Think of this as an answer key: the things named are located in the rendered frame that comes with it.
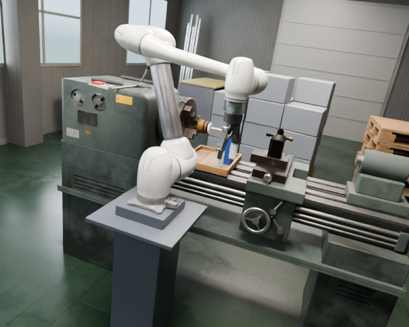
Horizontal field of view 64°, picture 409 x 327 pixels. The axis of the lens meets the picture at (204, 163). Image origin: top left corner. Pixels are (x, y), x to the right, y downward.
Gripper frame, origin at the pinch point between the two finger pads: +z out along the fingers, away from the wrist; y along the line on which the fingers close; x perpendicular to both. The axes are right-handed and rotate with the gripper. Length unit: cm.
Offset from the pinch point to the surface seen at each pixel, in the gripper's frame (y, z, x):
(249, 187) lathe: -32.0, 22.3, 3.3
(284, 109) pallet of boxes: -262, 15, -39
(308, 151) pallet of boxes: -260, 55, -1
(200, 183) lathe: -41, 33, -29
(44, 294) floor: 16, 111, -96
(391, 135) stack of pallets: -272, 20, 76
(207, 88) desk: -456, 34, -236
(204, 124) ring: -54, 1, -38
